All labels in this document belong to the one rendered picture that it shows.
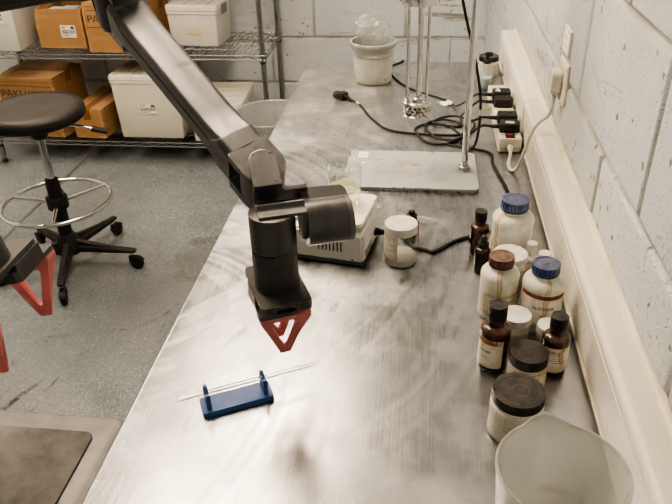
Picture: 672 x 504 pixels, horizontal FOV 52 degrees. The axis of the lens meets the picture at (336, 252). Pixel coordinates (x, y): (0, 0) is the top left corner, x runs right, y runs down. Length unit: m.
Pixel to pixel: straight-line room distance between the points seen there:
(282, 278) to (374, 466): 0.26
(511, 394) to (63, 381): 1.66
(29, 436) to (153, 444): 0.68
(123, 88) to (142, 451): 2.73
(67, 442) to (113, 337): 0.90
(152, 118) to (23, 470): 2.29
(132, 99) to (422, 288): 2.54
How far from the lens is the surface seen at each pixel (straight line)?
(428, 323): 1.13
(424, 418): 0.97
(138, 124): 3.59
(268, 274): 0.85
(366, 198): 1.30
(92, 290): 2.70
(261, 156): 0.86
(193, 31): 3.43
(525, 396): 0.92
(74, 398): 2.25
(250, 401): 0.99
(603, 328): 1.00
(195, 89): 0.95
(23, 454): 1.60
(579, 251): 1.15
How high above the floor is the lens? 1.44
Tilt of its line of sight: 32 degrees down
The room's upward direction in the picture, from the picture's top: 2 degrees counter-clockwise
